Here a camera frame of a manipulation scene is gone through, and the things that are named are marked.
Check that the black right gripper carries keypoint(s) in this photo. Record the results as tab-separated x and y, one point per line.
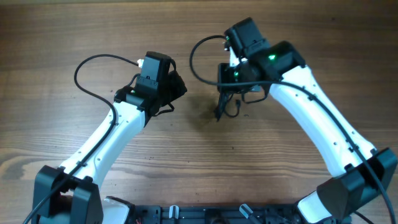
224	72

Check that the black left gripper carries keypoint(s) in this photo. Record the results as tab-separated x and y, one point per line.
180	88

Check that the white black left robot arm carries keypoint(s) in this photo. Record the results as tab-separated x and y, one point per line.
70	193

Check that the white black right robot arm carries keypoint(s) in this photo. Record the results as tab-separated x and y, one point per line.
359	172

